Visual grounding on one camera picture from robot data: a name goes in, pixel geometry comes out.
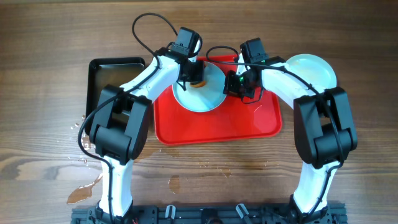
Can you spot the red plastic tray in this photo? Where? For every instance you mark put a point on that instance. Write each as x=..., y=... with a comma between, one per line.
x=232, y=120

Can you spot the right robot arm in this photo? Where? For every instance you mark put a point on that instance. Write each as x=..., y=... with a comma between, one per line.
x=324, y=130

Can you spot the green orange sponge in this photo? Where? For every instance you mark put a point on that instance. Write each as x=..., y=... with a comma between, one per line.
x=198, y=84

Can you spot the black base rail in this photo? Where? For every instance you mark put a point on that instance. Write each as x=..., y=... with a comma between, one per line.
x=267, y=213

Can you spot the black water tray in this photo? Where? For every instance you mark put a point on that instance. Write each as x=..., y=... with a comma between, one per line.
x=115, y=72

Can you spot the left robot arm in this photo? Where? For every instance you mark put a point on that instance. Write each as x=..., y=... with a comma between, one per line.
x=117, y=151

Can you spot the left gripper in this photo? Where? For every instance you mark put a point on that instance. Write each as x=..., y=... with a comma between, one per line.
x=200, y=71

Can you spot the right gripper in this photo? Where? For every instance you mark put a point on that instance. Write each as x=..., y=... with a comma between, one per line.
x=231, y=88

